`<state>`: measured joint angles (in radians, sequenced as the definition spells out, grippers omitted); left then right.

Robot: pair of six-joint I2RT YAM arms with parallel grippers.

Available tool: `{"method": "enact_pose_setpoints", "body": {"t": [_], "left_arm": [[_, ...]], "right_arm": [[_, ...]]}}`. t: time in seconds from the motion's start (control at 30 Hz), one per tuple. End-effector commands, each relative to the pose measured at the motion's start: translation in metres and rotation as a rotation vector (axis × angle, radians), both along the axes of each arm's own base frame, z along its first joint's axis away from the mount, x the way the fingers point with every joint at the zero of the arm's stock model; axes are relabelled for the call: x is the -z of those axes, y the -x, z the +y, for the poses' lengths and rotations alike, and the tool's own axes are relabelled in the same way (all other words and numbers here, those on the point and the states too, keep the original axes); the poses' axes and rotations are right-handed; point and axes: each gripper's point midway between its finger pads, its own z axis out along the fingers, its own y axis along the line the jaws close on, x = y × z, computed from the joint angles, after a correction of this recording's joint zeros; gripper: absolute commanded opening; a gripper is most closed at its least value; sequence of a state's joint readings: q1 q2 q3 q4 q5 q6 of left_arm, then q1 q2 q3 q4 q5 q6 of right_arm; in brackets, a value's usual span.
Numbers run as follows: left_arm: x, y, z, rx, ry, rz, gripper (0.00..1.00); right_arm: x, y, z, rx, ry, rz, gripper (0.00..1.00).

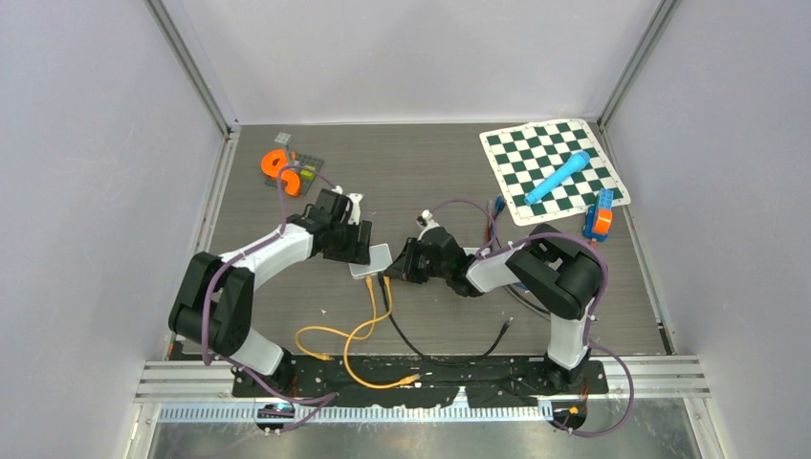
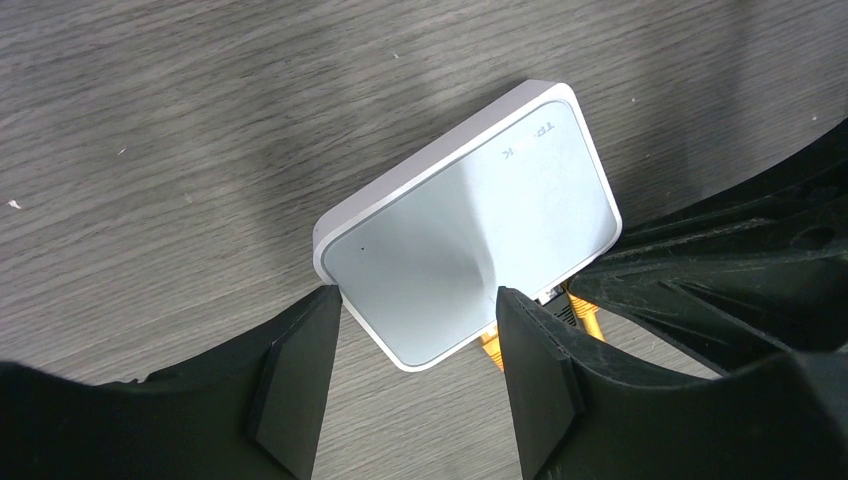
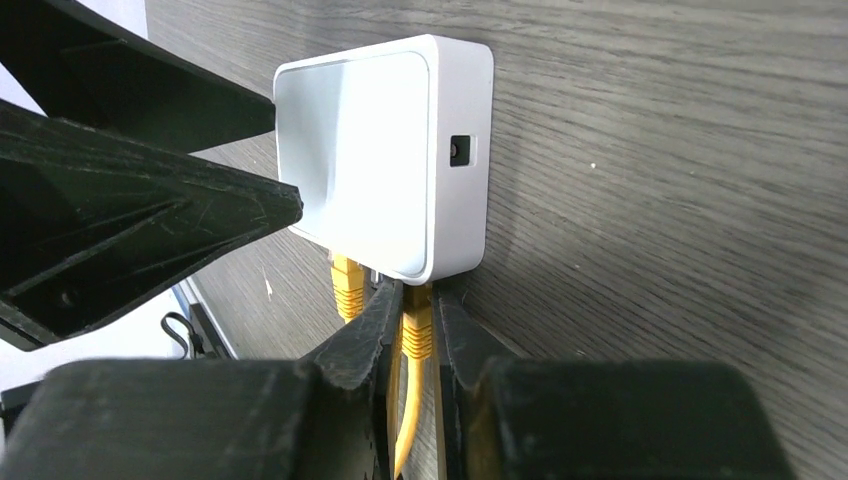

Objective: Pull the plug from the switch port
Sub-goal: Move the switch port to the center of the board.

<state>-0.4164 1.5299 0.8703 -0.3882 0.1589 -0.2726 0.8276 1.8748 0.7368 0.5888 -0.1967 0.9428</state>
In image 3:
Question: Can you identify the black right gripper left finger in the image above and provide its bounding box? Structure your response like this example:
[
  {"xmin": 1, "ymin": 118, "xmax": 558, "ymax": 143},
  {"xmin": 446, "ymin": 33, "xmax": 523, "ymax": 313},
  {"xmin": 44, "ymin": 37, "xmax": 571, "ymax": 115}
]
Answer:
[{"xmin": 1, "ymin": 280, "xmax": 403, "ymax": 479}]

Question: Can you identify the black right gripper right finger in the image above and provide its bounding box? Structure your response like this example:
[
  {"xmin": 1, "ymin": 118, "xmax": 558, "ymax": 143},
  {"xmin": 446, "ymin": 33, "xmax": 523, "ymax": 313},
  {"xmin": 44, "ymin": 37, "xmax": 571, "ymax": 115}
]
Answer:
[{"xmin": 432, "ymin": 285, "xmax": 794, "ymax": 479}]

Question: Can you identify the white switch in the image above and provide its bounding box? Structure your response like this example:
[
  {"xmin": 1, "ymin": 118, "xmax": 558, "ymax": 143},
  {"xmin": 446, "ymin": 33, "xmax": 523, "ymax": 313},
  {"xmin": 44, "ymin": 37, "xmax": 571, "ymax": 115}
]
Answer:
[{"xmin": 272, "ymin": 34, "xmax": 494, "ymax": 285}]

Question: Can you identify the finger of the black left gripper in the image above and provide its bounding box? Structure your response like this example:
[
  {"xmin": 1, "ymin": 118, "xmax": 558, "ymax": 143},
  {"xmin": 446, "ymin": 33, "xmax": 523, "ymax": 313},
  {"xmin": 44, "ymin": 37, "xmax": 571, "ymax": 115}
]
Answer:
[
  {"xmin": 1, "ymin": 102, "xmax": 303, "ymax": 351},
  {"xmin": 1, "ymin": 1, "xmax": 275, "ymax": 153}
]

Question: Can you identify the yellow ethernet cable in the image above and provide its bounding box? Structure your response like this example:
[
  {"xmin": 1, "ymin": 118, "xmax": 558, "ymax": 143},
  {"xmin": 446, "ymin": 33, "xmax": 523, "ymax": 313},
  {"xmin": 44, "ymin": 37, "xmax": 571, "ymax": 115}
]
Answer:
[
  {"xmin": 390, "ymin": 283, "xmax": 435, "ymax": 480},
  {"xmin": 329, "ymin": 252, "xmax": 368, "ymax": 325}
]

